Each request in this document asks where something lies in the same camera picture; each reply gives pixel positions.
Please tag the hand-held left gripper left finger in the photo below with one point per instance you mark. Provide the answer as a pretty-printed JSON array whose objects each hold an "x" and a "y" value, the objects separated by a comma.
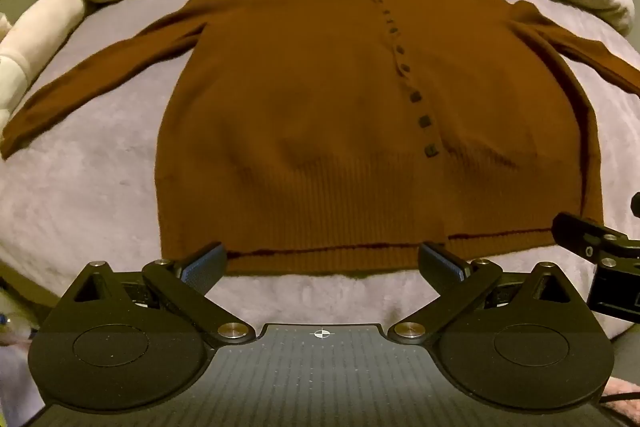
[{"x": 206, "y": 265}]

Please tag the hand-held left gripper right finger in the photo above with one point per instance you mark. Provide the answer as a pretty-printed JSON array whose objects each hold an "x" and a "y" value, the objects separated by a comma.
[{"x": 446, "y": 265}]

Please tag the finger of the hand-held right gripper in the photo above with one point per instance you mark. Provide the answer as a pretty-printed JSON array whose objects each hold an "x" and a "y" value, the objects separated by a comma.
[{"x": 585, "y": 237}]

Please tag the brown button cardigan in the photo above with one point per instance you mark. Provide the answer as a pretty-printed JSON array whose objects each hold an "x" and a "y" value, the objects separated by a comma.
[{"x": 320, "y": 117}]

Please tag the grey fleece bed sheet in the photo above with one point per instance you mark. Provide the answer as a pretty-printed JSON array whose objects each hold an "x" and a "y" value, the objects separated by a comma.
[{"x": 75, "y": 197}]

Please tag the white plush toy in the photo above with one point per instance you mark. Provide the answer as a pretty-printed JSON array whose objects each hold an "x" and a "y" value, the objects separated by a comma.
[{"x": 37, "y": 32}]

